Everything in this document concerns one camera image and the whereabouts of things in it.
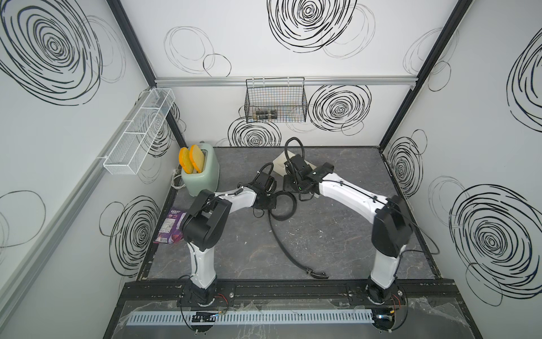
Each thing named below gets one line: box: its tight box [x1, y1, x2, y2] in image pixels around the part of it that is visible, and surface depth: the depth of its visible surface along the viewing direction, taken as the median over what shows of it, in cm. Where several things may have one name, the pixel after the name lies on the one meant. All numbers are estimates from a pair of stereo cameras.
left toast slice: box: [178, 146, 195, 175], surface depth 89 cm
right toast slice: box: [189, 144, 205, 174], surface depth 92 cm
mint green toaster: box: [180, 142, 220, 198], surface depth 94 cm
